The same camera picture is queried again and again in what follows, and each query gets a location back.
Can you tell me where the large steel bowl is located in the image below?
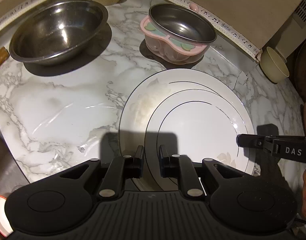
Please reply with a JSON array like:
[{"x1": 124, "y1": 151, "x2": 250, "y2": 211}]
[{"x1": 9, "y1": 0, "x2": 109, "y2": 67}]

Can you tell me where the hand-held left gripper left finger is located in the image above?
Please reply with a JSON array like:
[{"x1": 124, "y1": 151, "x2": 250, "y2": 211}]
[{"x1": 60, "y1": 145, "x2": 144, "y2": 198}]

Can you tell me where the pink plastic container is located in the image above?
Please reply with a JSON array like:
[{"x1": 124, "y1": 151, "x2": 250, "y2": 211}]
[{"x1": 140, "y1": 15, "x2": 210, "y2": 64}]

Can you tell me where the cream cup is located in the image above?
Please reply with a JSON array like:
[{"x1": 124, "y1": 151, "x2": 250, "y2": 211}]
[{"x1": 259, "y1": 46, "x2": 290, "y2": 84}]

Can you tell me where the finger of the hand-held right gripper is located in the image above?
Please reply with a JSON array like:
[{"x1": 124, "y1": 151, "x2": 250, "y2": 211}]
[{"x1": 237, "y1": 134, "x2": 275, "y2": 155}]

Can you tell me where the large white plate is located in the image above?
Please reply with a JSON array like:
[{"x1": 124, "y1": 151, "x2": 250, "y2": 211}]
[{"x1": 118, "y1": 68, "x2": 257, "y2": 190}]

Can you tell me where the dark wooden board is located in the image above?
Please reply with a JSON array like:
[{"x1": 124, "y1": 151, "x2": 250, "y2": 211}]
[{"x1": 293, "y1": 40, "x2": 306, "y2": 100}]

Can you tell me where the white vented panel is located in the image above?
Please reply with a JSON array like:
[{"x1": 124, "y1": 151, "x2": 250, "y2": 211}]
[{"x1": 286, "y1": 0, "x2": 306, "y2": 28}]

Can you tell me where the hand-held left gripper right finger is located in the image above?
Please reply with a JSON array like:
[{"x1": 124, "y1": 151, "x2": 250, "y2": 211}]
[{"x1": 159, "y1": 145, "x2": 243, "y2": 197}]

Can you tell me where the small white plate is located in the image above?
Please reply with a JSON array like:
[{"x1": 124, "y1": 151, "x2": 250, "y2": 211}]
[{"x1": 145, "y1": 89, "x2": 255, "y2": 180}]

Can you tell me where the small steel bowl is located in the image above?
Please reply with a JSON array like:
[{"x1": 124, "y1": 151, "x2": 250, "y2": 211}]
[{"x1": 148, "y1": 4, "x2": 217, "y2": 44}]

